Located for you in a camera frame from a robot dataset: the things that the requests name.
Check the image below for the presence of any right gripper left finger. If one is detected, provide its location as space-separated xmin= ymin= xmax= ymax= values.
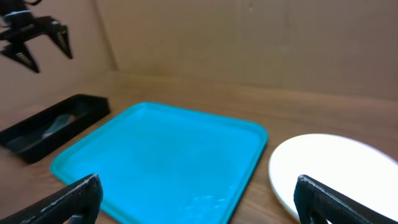
xmin=1 ymin=174 xmax=103 ymax=224

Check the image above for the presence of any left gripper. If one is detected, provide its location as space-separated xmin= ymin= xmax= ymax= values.
xmin=1 ymin=0 xmax=73 ymax=73

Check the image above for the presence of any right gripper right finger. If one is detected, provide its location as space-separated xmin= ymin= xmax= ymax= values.
xmin=294 ymin=175 xmax=397 ymax=224

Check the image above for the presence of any white plate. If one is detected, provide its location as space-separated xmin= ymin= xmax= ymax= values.
xmin=269 ymin=134 xmax=397 ymax=220

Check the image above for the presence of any pink and green sponge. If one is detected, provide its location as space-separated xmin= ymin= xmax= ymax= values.
xmin=41 ymin=114 xmax=76 ymax=139

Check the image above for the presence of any teal plastic tray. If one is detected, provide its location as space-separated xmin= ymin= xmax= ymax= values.
xmin=51 ymin=102 xmax=269 ymax=223

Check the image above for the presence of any black plastic tray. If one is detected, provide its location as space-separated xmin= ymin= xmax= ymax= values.
xmin=1 ymin=94 xmax=111 ymax=164

